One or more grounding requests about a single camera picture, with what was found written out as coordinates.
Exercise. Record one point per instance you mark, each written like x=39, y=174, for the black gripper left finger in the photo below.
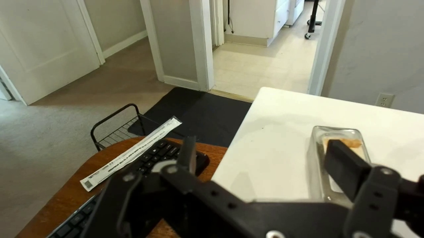
x=186, y=154

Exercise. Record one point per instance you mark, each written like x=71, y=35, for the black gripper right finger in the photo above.
x=345, y=170

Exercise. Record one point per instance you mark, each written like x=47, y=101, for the white toaster oven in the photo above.
x=273, y=146

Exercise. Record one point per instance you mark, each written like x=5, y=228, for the black computer keyboard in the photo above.
x=159, y=153

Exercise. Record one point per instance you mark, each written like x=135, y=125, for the black floor mat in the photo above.
x=198, y=114

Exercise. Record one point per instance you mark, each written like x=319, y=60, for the white barcode paper strip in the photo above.
x=132, y=153

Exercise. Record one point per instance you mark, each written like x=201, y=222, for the black chair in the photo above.
x=116, y=134

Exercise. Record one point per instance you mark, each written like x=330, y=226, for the white kitchen cabinet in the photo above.
x=255, y=18

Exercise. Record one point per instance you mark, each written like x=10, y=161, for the black rolling stand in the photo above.
x=314, y=18

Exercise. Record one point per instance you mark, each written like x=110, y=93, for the white room door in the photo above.
x=43, y=44

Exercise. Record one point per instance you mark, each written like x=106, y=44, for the white wall outlet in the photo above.
x=384, y=100

